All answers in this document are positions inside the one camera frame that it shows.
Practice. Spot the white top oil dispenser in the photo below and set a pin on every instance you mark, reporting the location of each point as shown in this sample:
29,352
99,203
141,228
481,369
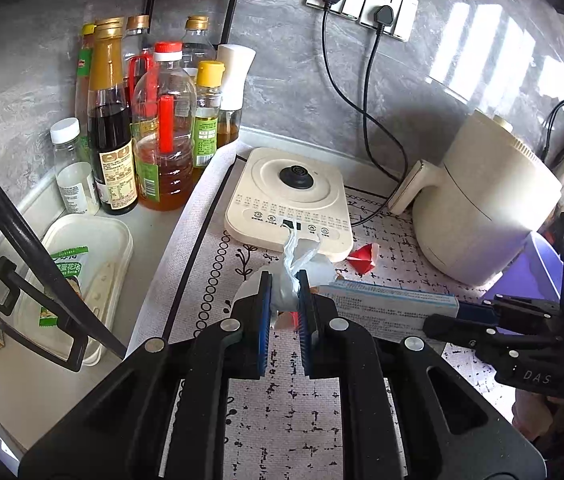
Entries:
237,61

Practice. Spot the gold capped clear bottle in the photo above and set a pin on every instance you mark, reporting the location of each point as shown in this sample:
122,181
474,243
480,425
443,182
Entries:
135,39
196,45

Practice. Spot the person's right hand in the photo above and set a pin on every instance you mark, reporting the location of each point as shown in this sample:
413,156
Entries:
536,416

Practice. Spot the white air fryer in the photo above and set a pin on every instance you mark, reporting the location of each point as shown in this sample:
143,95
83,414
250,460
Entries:
472,213

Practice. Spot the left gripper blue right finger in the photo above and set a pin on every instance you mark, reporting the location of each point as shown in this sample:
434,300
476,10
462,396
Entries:
314,314

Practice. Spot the white tissue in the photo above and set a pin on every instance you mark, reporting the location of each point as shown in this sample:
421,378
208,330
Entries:
299,254

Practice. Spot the red capped oil bottle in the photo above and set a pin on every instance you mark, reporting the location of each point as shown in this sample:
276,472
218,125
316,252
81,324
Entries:
162,104

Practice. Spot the dark soy sauce bottle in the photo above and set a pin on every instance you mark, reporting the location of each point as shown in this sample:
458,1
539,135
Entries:
109,134

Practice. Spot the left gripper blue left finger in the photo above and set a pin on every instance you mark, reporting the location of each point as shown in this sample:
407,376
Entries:
250,354

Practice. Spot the white plastic food container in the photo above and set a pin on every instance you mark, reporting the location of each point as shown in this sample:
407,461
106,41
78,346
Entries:
93,255

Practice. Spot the blue white medicine box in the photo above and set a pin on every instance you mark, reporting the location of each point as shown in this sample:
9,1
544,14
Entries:
387,312

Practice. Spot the patterned white counter mat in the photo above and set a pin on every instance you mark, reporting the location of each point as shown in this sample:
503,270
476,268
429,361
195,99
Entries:
235,398

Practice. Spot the green label sauce bottle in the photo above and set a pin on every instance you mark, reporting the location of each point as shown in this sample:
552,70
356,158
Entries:
83,70

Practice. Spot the white capped small bottle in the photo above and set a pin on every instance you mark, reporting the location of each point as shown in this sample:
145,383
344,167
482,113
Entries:
73,171

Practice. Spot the cream induction base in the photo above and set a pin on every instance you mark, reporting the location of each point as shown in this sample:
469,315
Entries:
279,194

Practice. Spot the purple plastic bucket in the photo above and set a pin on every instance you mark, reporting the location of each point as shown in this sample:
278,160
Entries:
536,273

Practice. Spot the red paper scrap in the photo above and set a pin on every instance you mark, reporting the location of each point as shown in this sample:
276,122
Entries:
363,260

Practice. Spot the yellow capped green label bottle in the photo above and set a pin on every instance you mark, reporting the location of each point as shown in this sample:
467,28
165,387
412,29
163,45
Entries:
208,92

